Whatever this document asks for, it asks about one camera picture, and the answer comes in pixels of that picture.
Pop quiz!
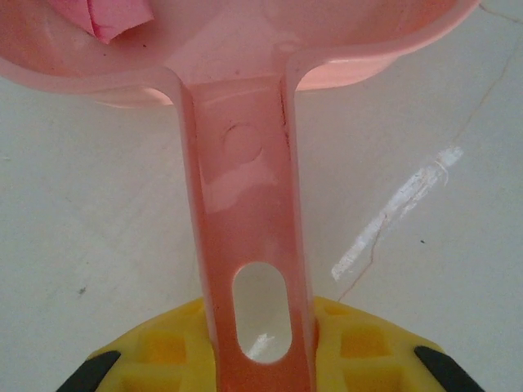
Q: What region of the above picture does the pink plastic dustpan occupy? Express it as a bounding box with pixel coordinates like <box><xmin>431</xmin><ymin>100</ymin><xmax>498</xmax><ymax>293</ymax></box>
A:
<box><xmin>0</xmin><ymin>0</ymin><xmax>483</xmax><ymax>392</ymax></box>

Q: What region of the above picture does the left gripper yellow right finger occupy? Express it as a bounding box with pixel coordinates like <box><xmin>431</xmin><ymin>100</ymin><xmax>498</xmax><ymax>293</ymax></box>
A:
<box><xmin>314</xmin><ymin>296</ymin><xmax>481</xmax><ymax>392</ymax></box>

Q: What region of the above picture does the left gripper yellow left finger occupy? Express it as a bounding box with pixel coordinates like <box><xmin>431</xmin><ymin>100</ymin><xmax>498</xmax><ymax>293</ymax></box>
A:
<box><xmin>59</xmin><ymin>297</ymin><xmax>220</xmax><ymax>392</ymax></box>

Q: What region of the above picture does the pink paper scrap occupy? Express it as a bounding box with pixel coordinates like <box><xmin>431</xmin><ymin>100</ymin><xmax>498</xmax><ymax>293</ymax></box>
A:
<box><xmin>51</xmin><ymin>0</ymin><xmax>155</xmax><ymax>44</ymax></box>

